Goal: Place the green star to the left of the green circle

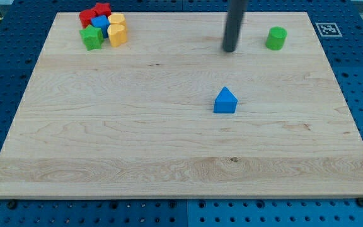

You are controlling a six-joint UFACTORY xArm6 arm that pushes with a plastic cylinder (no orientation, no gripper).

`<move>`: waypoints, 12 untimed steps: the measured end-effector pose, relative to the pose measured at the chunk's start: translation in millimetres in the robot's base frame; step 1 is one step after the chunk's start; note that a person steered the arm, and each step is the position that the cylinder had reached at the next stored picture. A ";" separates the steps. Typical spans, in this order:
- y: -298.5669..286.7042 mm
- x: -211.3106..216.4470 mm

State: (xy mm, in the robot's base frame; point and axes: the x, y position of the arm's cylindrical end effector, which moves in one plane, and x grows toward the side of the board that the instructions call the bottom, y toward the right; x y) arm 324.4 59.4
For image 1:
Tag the yellow heart block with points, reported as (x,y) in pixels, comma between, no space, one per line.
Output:
(117,35)

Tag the light wooden board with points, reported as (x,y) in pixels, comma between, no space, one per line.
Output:
(137,121)

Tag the white fiducial marker tag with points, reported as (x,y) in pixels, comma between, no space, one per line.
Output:
(327,29)

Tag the green star block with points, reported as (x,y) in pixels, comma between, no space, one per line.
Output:
(91,37)

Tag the yellow round block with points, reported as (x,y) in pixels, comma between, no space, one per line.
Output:
(117,19)

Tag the red round block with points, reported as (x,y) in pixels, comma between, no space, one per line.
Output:
(85,17)

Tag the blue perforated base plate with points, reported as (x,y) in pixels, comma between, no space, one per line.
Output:
(23,31)

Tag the red star block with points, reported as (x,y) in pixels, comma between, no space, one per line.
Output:
(102,9)

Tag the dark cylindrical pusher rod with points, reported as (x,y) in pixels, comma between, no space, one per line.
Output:
(235,15)

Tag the blue triangle block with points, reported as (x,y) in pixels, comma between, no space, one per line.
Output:
(225,102)

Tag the blue cube block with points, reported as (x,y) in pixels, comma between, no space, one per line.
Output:
(101,22)

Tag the green cylinder block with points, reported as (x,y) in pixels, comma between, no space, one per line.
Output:
(276,38)

